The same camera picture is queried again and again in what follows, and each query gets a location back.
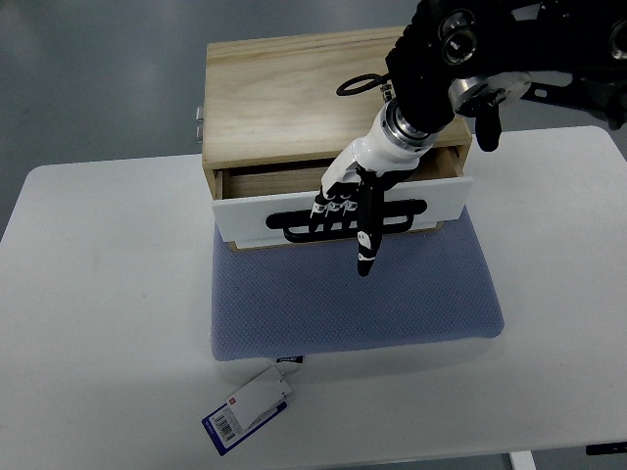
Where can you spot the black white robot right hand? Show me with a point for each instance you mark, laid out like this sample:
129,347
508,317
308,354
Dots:
358,178

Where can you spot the black drawer handle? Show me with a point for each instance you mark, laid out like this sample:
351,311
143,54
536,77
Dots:
295,224

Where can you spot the white drawer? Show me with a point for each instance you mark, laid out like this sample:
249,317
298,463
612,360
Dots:
246,196

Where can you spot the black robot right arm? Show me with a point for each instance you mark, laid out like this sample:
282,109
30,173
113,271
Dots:
449,41

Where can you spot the light wood drawer cabinet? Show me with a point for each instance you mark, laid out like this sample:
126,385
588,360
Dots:
273,101

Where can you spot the blue mesh cushion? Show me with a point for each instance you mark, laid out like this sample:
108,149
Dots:
424,287

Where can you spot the grey table control box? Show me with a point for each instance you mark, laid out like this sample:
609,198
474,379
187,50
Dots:
199,124

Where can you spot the white blue price tag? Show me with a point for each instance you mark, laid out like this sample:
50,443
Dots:
247,410

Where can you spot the white table leg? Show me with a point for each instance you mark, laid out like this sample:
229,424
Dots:
522,460

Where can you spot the black object at table edge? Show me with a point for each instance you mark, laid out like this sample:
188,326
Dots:
606,449

